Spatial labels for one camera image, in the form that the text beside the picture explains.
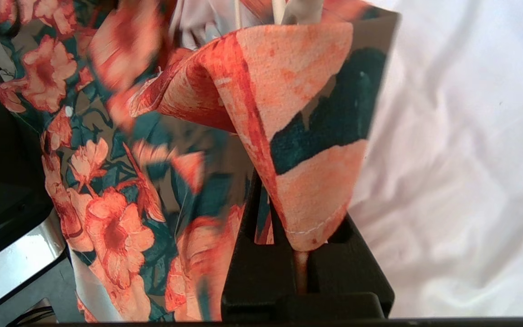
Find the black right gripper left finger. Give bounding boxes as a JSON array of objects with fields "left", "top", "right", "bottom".
[{"left": 222, "top": 173, "right": 298, "bottom": 318}]

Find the white sheeted bed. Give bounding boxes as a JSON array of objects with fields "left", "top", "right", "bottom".
[{"left": 348, "top": 0, "right": 523, "bottom": 318}]

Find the orange floral short-sleeve shirt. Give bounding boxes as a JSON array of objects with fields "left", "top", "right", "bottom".
[{"left": 0, "top": 0, "right": 400, "bottom": 323}]

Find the cream wire clothes hanger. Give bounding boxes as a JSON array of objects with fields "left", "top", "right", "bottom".
[{"left": 234, "top": 0, "right": 288, "bottom": 28}]

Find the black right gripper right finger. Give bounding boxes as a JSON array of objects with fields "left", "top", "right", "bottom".
[{"left": 309, "top": 213, "right": 395, "bottom": 318}]

